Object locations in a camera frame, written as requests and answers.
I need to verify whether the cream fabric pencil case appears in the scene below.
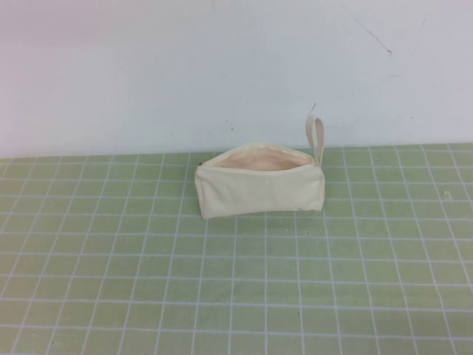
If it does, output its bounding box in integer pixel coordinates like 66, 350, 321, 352
194, 115, 327, 220

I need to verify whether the green grid cutting mat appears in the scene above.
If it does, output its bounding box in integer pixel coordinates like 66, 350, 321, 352
0, 143, 473, 355

